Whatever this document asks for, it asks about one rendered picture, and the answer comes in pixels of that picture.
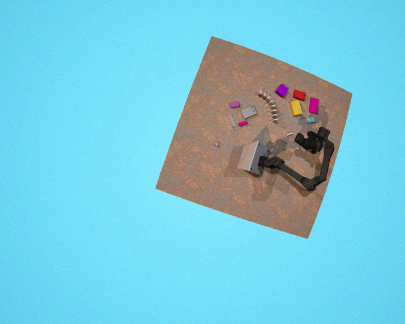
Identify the yellow rectangular block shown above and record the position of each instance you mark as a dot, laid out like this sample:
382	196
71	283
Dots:
295	107

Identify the purple block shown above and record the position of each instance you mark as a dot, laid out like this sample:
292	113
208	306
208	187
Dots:
282	90

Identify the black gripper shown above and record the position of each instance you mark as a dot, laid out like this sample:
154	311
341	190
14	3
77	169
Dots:
306	144

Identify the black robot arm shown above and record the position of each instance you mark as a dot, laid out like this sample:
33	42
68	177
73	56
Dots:
309	184

